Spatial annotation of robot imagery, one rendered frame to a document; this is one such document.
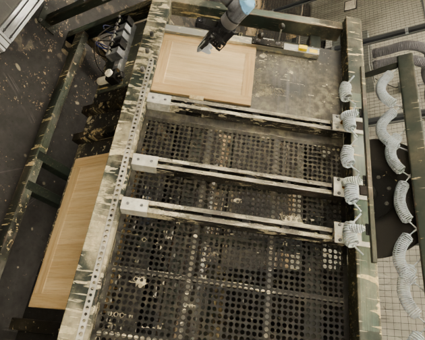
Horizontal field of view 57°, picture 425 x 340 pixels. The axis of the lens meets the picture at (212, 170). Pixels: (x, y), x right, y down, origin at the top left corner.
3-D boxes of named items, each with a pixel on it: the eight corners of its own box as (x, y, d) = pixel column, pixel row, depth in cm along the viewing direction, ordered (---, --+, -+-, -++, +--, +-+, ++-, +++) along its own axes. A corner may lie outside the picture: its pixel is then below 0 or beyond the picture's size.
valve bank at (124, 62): (102, 14, 236) (132, 2, 225) (117, 31, 247) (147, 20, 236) (79, 78, 214) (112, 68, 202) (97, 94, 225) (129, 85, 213)
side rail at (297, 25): (173, 8, 257) (173, -6, 247) (336, 35, 259) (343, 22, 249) (171, 15, 254) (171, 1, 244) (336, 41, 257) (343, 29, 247)
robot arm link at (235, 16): (244, -14, 156) (259, 1, 159) (228, 5, 164) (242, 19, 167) (238, -6, 151) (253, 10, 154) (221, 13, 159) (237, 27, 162)
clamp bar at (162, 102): (150, 97, 216) (147, 68, 195) (358, 129, 219) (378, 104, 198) (146, 112, 212) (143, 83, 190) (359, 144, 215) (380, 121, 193)
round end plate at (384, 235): (303, 145, 273) (432, 126, 236) (305, 149, 278) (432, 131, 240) (300, 256, 238) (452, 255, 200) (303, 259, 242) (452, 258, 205)
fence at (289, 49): (166, 29, 240) (166, 23, 236) (317, 53, 242) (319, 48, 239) (164, 34, 238) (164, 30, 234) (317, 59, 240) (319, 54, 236)
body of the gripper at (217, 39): (218, 52, 175) (234, 36, 166) (202, 41, 172) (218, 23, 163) (221, 42, 179) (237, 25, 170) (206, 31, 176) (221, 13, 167)
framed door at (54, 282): (78, 160, 248) (75, 158, 246) (146, 148, 222) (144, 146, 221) (31, 307, 208) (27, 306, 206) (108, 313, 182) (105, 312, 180)
